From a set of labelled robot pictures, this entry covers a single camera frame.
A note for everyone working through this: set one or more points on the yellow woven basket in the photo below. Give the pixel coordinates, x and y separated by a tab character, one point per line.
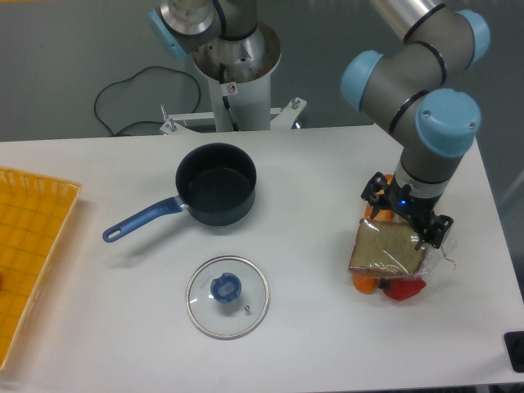
34	210

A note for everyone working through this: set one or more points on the orange baguette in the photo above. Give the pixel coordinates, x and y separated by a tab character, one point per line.
364	284

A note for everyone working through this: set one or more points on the dark saucepan blue handle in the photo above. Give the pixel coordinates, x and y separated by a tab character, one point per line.
215	184

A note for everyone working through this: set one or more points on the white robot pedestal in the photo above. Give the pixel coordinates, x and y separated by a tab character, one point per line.
238	74

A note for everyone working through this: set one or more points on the bagged toast slice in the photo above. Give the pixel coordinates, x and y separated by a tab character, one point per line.
393	250

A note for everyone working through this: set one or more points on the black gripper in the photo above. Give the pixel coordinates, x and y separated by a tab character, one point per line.
418	212

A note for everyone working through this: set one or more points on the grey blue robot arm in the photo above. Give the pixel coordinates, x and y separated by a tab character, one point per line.
404	94

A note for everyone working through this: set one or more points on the red bell pepper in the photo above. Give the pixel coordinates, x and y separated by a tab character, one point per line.
400	289

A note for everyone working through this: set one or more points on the glass lid blue knob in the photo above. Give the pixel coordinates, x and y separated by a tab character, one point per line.
227	297

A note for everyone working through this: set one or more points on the black object at table corner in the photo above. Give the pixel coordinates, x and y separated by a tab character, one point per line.
514	342

